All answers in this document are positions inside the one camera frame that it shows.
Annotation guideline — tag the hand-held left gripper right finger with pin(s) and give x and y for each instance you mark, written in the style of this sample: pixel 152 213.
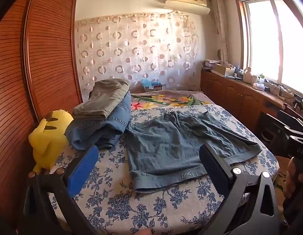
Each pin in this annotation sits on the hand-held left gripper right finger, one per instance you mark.
pixel 215 171

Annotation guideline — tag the folded blue jeans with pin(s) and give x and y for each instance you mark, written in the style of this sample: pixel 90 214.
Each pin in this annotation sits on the folded blue jeans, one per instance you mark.
pixel 105 129

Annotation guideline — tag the stack of papers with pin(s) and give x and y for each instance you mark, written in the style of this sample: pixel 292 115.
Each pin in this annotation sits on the stack of papers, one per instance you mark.
pixel 210 63

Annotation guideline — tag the white air deflector board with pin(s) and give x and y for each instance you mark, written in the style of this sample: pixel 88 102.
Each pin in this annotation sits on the white air deflector board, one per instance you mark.
pixel 188 7

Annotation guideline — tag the wooden-framed window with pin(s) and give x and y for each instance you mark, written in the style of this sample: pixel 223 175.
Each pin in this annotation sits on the wooden-framed window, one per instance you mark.
pixel 269 36

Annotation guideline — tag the cardboard box on floor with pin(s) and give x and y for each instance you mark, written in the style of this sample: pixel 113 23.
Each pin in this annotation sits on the cardboard box on floor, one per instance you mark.
pixel 151 88

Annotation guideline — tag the blue floral bed sheet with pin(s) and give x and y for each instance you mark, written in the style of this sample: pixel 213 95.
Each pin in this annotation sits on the blue floral bed sheet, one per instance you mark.
pixel 132 208

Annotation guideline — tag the colourful flower blanket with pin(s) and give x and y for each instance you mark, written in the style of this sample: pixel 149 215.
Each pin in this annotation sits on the colourful flower blanket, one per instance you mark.
pixel 166 99

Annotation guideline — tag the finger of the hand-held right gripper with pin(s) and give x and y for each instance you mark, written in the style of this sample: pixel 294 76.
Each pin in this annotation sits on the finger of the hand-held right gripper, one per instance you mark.
pixel 297 132
pixel 292 120

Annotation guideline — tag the person's left hand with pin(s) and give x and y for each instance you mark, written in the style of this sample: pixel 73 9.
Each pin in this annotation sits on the person's left hand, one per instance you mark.
pixel 146 232

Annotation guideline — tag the folded olive pants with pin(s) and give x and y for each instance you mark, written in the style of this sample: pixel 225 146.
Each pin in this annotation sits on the folded olive pants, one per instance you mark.
pixel 105 95

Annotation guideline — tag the patterned window curtain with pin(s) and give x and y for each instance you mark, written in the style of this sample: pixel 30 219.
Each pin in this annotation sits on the patterned window curtain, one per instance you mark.
pixel 221 29

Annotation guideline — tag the pale pink bottle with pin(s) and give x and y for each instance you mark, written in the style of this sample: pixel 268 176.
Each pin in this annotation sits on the pale pink bottle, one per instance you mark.
pixel 247 74

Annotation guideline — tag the yellow plush toy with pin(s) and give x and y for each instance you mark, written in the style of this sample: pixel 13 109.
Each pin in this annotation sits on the yellow plush toy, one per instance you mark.
pixel 48 142

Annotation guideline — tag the dark blue bottle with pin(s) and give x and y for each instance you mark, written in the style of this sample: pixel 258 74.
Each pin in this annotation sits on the dark blue bottle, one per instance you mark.
pixel 237 70

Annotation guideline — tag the person's right hand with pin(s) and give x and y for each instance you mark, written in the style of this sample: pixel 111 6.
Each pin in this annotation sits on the person's right hand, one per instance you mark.
pixel 291 181

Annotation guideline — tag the circle-patterned sheer curtain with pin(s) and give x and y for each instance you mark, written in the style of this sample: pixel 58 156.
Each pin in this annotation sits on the circle-patterned sheer curtain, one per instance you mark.
pixel 136 51

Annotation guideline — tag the wooden slatted wardrobe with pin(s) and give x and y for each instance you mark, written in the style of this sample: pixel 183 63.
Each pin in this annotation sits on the wooden slatted wardrobe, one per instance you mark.
pixel 43 53

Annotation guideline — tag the white tissue pack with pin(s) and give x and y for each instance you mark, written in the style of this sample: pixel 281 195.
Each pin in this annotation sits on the white tissue pack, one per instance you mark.
pixel 258 86

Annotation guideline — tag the long wooden cabinet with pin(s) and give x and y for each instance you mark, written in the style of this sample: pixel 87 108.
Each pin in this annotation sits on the long wooden cabinet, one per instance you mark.
pixel 230 95

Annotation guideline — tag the blue plastic bag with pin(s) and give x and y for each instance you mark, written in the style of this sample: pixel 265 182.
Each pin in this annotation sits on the blue plastic bag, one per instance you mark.
pixel 150 82

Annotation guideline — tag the round hand fan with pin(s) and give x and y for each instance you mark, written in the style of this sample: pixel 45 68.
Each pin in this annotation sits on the round hand fan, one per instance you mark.
pixel 218 53

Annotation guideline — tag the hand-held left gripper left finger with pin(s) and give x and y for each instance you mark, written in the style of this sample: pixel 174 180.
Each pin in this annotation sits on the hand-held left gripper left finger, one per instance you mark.
pixel 83 171

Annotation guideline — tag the open cardboard box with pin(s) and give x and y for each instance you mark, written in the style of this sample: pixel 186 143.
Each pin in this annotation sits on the open cardboard box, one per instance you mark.
pixel 222 69

